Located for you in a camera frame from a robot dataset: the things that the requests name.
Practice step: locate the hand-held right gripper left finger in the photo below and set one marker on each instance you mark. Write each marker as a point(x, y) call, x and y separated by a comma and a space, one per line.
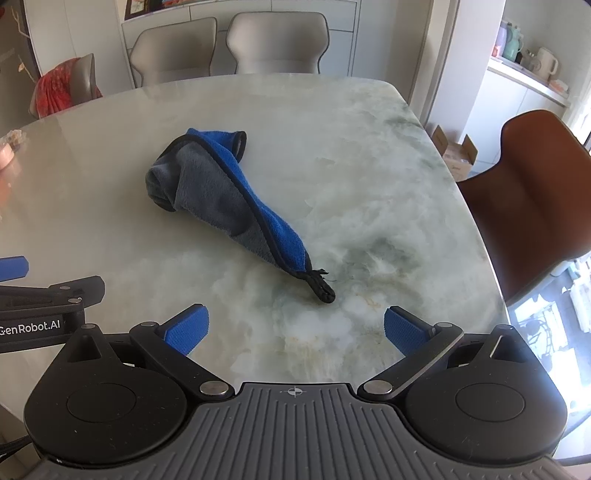
point(187, 328)

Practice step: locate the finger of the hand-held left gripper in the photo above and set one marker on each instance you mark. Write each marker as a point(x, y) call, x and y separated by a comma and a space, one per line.
point(69, 290)
point(14, 268)

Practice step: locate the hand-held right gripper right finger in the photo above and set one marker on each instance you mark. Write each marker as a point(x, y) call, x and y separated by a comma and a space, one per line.
point(402, 328)

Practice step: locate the blue and grey towel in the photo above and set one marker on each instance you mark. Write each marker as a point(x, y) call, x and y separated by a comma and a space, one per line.
point(231, 203)

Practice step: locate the clear plastic packet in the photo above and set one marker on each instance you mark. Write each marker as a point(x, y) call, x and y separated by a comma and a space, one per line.
point(14, 138)

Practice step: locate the open cardboard box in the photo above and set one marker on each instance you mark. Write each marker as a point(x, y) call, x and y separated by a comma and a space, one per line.
point(455, 159)

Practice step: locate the chair with red cloth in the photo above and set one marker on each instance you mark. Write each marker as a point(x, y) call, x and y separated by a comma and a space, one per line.
point(53, 92)

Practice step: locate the brown leather chair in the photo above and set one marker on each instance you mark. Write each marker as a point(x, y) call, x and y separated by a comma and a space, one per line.
point(531, 194)

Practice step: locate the grey chair under red cloth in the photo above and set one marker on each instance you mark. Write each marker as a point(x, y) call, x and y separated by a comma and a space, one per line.
point(87, 74)

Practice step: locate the dried branch decoration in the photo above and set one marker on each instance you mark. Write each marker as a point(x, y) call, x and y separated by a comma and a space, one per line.
point(23, 55)

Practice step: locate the white sideboard cabinet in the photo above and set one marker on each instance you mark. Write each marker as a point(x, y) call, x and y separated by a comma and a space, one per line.
point(517, 101)

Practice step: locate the grey upholstered dining chair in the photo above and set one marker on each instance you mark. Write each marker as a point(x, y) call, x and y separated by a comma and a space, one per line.
point(173, 55)
point(277, 44)

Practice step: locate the cream electric kettle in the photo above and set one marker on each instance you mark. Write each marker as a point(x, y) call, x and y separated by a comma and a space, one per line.
point(542, 64)

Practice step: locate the mint green thermos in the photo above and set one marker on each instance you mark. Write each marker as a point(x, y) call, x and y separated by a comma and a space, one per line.
point(512, 44)

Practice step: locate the lilac bottle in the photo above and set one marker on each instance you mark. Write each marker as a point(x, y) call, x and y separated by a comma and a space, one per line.
point(501, 32)

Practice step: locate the framed wall picture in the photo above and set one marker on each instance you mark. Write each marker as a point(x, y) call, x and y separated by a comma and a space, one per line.
point(141, 8)

